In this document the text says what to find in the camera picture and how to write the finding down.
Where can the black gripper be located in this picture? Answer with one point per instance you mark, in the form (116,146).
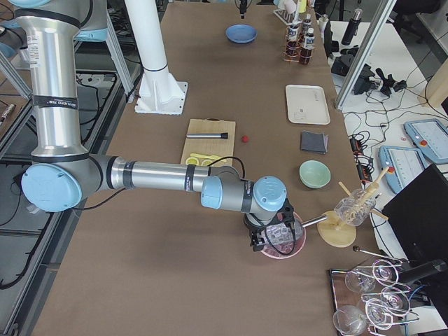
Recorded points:
(254,229)
(241,5)

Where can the blue plate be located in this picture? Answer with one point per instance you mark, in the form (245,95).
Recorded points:
(241,33)

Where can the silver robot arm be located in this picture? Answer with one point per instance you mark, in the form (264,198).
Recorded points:
(63,172)

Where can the red strawberry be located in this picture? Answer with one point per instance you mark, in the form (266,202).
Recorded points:
(245,139)

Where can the pink bowl with ice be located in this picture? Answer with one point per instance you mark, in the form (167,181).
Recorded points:
(285,250)

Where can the dark drink bottle white cap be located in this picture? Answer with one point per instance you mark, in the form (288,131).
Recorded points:
(292,46)

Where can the steel ice scoop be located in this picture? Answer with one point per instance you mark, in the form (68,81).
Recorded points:
(297,230)

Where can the wooden mug tree stand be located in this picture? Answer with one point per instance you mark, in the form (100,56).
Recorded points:
(335,231)

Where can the pale green bowl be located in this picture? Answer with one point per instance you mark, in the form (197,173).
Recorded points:
(314,174)

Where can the yellow plastic knife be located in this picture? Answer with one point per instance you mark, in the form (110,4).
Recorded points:
(210,157)

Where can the clear glass mug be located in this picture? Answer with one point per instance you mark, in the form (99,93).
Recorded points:
(354,209)

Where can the lemon half slice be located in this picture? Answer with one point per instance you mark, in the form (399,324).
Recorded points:
(192,161)

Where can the cream rabbit tray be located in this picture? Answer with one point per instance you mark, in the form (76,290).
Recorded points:
(306,104)

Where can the steel muddler with black tip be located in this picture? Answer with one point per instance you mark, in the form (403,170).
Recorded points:
(221,135)

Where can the wooden cutting board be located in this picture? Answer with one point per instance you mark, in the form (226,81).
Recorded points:
(219,147)

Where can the black thermos bottle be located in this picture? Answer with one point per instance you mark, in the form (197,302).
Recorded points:
(352,27)

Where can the grey folded cloth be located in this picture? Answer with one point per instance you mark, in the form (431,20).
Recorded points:
(314,142)

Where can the wine glass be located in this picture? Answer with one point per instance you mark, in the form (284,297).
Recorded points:
(350,320)

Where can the metal glass rack tray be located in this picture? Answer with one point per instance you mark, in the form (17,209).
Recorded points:
(374,287)

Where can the black monitor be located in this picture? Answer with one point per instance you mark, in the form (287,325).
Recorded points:
(418,216)

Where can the blue teach pendant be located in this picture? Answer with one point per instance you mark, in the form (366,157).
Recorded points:
(407,164)
(430,137)

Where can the copper wire bottle rack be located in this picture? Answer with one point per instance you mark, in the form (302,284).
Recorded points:
(299,43)

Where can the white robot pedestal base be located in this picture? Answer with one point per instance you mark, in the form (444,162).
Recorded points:
(159,91)

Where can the aluminium frame post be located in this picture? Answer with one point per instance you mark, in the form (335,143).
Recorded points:
(380,17)

